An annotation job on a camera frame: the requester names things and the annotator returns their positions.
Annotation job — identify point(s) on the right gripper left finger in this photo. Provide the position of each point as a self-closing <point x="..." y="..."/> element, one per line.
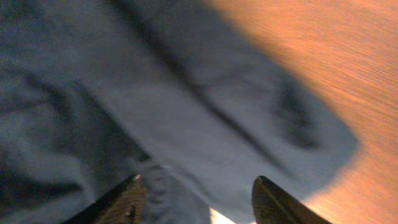
<point x="122" y="205"/>

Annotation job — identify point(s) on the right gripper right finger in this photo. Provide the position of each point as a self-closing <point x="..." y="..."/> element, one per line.
<point x="273" y="205"/>

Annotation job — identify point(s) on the navy blue shorts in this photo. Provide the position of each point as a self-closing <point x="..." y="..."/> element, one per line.
<point x="96" y="92"/>

